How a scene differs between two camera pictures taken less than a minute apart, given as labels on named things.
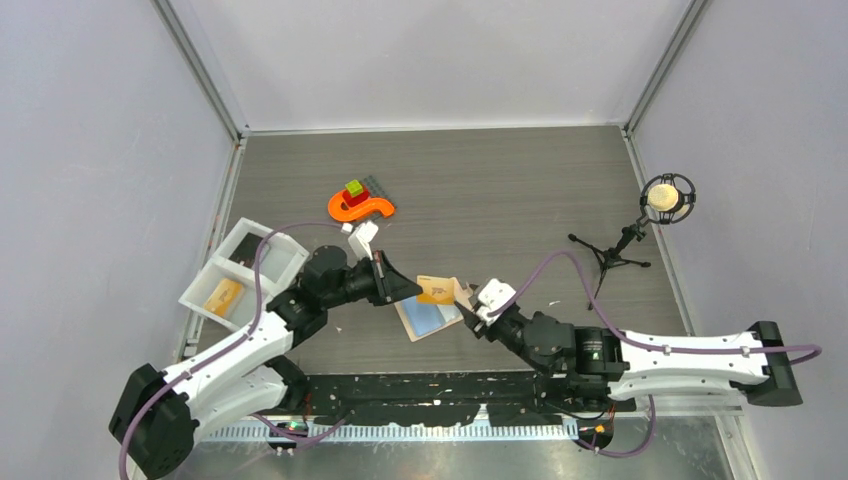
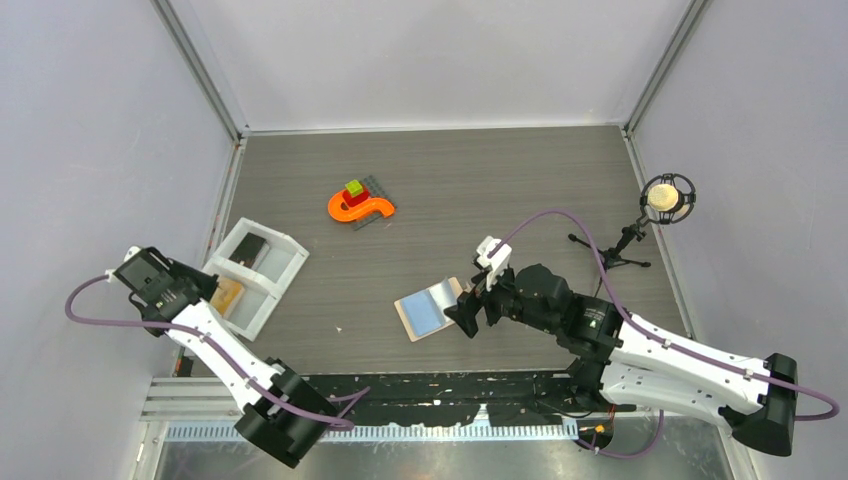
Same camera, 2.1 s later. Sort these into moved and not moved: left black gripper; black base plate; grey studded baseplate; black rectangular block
Moved: left black gripper
Not moved: black rectangular block; black base plate; grey studded baseplate
